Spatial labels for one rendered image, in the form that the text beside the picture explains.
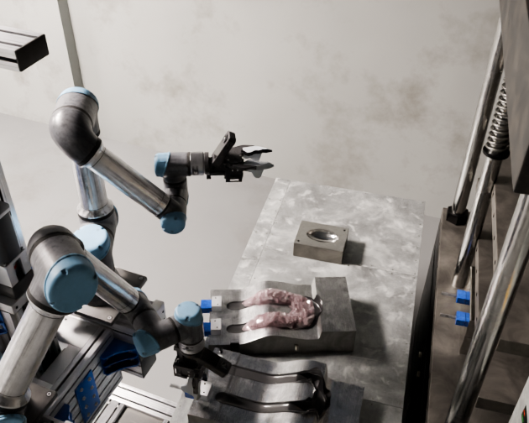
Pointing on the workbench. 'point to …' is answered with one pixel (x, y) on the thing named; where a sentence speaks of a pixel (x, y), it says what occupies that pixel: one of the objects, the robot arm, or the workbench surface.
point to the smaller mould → (321, 242)
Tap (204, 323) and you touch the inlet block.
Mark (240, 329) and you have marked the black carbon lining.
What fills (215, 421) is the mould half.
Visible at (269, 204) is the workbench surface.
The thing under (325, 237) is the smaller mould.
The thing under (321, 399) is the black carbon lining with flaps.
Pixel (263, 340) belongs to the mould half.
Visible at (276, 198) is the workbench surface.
